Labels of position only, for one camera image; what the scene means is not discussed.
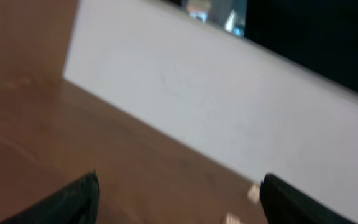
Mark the blue X side block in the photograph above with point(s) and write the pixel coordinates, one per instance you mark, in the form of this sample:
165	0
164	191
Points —
231	219

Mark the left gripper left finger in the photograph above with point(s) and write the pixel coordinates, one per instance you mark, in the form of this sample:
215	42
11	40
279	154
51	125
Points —
76	203

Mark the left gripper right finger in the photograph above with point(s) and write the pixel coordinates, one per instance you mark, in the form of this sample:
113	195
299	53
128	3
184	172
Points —
284	204

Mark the white block top far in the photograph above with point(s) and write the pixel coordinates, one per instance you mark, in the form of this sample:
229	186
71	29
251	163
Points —
253	193

